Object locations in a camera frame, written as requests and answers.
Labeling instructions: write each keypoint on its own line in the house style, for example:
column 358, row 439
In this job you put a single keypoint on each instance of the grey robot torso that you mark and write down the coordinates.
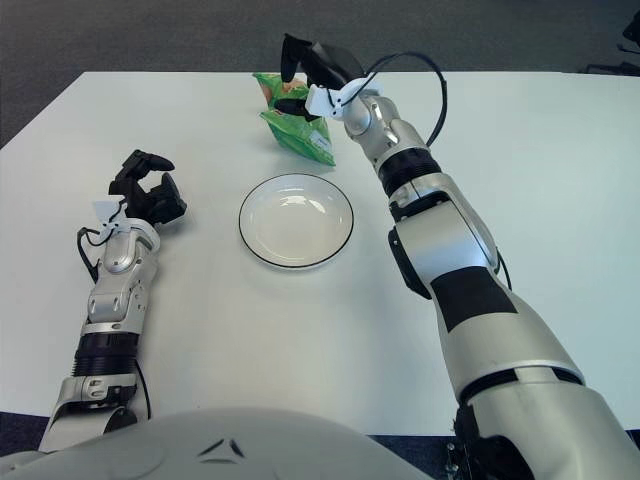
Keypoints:
column 225, row 450

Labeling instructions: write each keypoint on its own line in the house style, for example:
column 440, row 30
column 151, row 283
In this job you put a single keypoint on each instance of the white left wrist connector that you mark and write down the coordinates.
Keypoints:
column 105, row 209

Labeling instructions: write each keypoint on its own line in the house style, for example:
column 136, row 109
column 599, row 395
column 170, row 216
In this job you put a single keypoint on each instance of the white plate with black rim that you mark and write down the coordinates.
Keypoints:
column 295, row 225

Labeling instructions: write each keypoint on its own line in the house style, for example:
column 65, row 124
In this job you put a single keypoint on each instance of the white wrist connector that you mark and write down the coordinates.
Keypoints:
column 320, row 100
column 105, row 209

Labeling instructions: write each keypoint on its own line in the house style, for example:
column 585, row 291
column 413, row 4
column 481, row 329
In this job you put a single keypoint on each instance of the green snack bag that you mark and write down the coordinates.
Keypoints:
column 295, row 135

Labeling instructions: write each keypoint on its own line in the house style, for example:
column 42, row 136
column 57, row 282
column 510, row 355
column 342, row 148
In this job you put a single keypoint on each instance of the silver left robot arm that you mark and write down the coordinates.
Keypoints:
column 115, row 295

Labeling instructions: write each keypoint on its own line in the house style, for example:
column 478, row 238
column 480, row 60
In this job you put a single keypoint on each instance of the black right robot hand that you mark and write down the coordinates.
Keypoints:
column 330, row 62

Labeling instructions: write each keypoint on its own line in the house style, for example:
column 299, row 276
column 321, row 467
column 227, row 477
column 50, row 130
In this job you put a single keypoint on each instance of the black chair base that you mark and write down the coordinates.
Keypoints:
column 620, row 68

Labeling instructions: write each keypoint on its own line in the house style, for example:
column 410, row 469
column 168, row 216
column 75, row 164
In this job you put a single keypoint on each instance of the white right wrist connector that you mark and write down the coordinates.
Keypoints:
column 320, row 100

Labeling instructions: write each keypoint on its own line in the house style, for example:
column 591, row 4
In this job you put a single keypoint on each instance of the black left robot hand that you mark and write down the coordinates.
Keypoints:
column 160, row 205

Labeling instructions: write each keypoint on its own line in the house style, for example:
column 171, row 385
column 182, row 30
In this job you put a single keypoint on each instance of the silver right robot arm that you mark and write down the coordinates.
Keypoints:
column 450, row 240

